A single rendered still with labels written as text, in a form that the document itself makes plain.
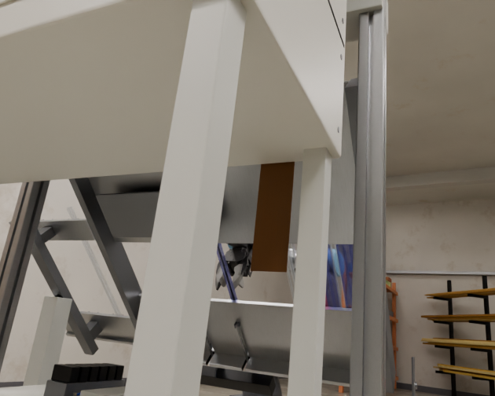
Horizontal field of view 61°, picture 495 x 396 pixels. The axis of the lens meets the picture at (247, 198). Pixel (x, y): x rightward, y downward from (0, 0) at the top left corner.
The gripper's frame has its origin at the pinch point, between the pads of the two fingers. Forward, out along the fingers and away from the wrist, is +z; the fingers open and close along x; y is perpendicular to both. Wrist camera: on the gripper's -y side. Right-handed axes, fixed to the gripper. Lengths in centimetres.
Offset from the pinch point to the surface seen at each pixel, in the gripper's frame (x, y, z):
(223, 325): -6.2, -3.1, 15.1
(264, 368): -16.7, 6.4, 20.8
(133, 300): 19.1, -11.4, 14.9
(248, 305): -15.6, -10.7, 13.1
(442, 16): -69, 102, -427
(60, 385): 2, -35, 48
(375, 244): -52, -49, 26
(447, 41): -73, 138, -447
